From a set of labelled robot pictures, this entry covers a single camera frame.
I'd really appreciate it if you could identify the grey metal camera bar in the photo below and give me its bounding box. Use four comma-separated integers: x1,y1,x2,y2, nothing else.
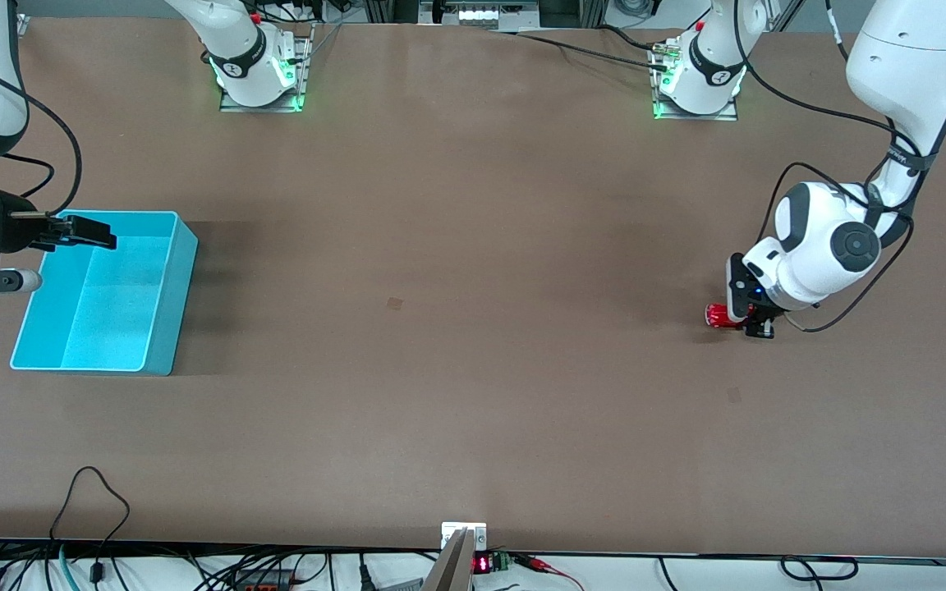
421,528,474,591

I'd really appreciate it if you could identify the light blue plastic box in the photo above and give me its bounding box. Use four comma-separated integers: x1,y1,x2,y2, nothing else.
10,209,200,377

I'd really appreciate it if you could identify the black flat looped cable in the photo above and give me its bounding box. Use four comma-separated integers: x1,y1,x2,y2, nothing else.
781,557,860,581

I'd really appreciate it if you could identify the thick black table cable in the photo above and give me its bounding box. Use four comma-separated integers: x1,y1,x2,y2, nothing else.
494,29,671,71

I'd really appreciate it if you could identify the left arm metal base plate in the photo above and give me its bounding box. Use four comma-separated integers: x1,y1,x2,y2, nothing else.
650,37,740,122

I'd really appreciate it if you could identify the thin black looped cable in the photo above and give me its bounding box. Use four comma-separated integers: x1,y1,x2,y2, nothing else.
50,466,131,585

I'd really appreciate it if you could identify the red clip lead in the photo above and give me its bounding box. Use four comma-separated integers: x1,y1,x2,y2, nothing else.
511,554,585,591

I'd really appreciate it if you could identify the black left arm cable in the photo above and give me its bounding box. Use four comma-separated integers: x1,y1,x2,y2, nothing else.
732,0,946,333

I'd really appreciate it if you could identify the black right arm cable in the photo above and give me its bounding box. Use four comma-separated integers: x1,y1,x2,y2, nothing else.
0,56,83,216

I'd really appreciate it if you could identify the lit control unit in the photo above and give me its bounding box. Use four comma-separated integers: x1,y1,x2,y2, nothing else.
420,0,540,32

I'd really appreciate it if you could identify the white mounting bracket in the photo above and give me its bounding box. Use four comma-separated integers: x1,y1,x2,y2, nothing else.
441,522,488,551

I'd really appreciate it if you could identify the red beetle toy car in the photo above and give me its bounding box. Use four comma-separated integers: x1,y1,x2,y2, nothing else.
705,303,747,331

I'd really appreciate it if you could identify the short black table cable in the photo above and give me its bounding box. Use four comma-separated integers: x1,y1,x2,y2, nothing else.
600,25,663,52

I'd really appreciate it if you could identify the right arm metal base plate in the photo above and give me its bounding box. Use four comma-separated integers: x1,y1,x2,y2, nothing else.
218,23,315,113

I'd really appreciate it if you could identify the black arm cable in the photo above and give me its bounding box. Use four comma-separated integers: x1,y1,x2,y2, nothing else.
732,0,946,333
0,56,83,216

